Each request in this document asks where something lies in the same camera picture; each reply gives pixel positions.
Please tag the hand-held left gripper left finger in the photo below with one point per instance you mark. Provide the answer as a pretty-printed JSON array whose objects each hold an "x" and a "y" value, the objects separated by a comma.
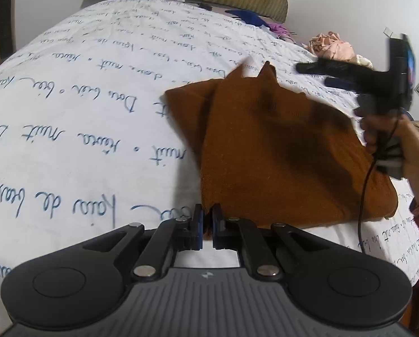
[{"x": 198, "y": 233}]

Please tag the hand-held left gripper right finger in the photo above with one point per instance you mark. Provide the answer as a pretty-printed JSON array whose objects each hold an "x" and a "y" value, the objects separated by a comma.
[{"x": 217, "y": 233}]

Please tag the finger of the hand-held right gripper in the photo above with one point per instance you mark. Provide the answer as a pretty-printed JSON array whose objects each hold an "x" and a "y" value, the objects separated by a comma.
[
  {"x": 341, "y": 84},
  {"x": 328, "y": 68}
]

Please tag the brown knit sweater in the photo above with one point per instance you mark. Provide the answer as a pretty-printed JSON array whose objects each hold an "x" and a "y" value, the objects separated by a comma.
[{"x": 272, "y": 154}]

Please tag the person's right hand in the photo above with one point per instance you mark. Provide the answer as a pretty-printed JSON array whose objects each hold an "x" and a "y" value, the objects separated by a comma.
[{"x": 416, "y": 147}]

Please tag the pink cloth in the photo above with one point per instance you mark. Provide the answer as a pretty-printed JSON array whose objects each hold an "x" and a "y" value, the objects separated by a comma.
[{"x": 330, "y": 45}]

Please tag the purple cloth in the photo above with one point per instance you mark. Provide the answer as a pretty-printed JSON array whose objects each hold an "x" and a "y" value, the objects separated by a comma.
[{"x": 281, "y": 30}]

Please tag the blue cloth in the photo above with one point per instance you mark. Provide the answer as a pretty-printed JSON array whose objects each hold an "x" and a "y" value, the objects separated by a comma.
[{"x": 248, "y": 17}]

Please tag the white printed bed sheet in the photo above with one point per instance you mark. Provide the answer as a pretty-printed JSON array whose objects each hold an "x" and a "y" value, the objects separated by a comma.
[{"x": 72, "y": 130}]

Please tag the white wall light switch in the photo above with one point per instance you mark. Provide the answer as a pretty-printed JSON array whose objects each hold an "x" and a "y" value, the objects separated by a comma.
[{"x": 392, "y": 32}]

